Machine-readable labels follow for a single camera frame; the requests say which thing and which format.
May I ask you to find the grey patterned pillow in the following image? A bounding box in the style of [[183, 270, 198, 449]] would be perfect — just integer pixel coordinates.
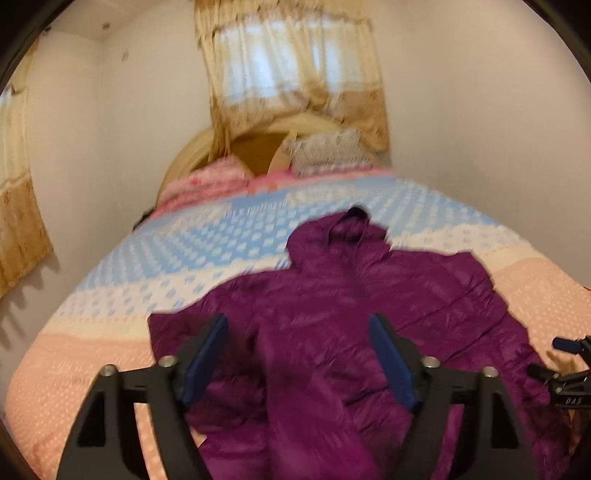
[[284, 128, 377, 176]]

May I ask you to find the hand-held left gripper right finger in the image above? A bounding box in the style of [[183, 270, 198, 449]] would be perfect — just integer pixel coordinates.
[[368, 313, 539, 480]]

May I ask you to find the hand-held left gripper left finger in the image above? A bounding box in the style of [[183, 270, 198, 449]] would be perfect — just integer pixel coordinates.
[[55, 314, 229, 480]]

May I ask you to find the beige floral window curtain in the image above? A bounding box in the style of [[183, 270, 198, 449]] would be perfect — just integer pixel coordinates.
[[193, 0, 391, 162]]

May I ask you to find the beige floral side curtain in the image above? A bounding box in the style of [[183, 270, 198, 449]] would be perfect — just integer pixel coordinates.
[[0, 51, 54, 298]]

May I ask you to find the purple puffer jacket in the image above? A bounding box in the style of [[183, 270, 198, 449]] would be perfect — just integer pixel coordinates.
[[148, 207, 571, 480]]

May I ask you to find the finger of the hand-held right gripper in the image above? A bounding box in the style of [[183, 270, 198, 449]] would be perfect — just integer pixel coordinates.
[[527, 362, 591, 409], [553, 336, 591, 357]]

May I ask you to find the polka dot bed cover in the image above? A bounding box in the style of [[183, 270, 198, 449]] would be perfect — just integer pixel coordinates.
[[0, 168, 591, 480]]

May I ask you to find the cream round headboard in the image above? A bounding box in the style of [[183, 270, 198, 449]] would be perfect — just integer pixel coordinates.
[[157, 113, 384, 204]]

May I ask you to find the pink folded quilt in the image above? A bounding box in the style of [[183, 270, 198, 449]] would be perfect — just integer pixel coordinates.
[[157, 157, 254, 214]]

